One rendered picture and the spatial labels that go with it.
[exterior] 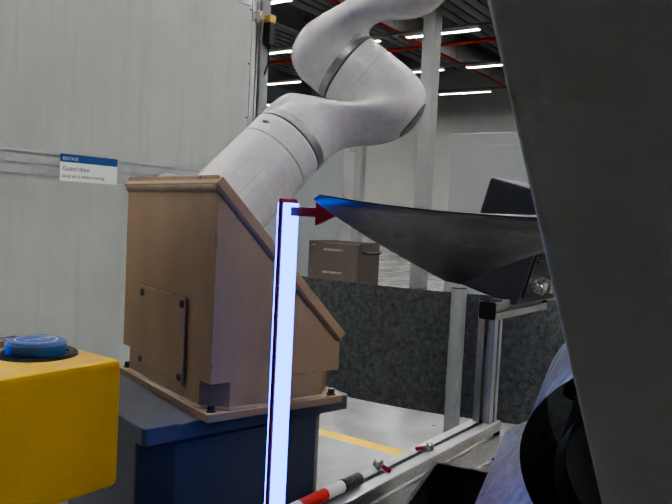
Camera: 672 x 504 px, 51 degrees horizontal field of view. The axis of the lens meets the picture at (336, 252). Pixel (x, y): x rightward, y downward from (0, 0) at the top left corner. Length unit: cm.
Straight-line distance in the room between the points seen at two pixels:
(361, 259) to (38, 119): 539
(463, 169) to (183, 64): 484
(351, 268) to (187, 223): 638
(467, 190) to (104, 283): 514
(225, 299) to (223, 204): 11
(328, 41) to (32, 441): 79
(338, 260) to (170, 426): 652
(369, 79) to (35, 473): 78
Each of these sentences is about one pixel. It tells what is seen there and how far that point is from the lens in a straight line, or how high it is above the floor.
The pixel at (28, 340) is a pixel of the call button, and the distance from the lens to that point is 53.
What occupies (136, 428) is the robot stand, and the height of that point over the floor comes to 93.
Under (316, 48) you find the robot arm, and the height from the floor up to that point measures 143.
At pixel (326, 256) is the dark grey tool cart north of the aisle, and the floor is 74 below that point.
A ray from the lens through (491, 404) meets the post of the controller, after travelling 116.
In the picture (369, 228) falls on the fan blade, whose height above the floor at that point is 117.
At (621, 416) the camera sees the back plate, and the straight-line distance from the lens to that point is 30.
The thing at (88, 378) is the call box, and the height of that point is 106.
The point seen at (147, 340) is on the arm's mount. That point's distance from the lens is 99.
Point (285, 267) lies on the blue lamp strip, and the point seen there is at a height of 113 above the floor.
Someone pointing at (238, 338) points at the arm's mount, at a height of 103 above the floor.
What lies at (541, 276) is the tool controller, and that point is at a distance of 123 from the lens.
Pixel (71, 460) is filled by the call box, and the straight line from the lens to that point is 51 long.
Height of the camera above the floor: 118
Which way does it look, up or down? 3 degrees down
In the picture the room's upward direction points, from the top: 3 degrees clockwise
